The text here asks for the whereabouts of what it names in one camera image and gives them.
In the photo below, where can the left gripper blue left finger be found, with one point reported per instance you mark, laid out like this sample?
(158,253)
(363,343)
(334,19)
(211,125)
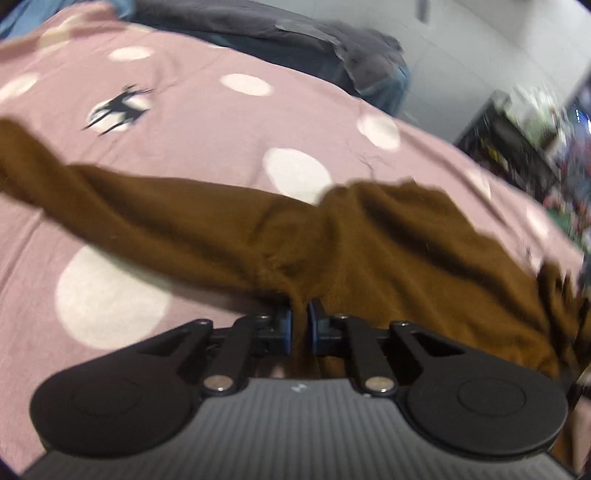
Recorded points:
(274,333)

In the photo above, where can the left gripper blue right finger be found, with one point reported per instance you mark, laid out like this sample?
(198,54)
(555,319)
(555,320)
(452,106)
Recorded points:
(327,334)

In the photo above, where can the brown knit sweater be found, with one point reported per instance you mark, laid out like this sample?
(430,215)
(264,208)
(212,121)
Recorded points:
(381,252)

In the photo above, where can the black metal shelf rack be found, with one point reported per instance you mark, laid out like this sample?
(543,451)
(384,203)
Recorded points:
(494,142)

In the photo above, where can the grey towel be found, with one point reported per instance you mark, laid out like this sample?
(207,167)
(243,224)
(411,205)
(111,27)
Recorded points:
(369,56)

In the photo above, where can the pink polka dot bedsheet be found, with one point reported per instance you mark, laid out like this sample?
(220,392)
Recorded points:
(146,103)

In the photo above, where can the blue garment pile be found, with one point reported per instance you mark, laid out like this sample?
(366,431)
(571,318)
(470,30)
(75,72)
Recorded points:
(19,18)

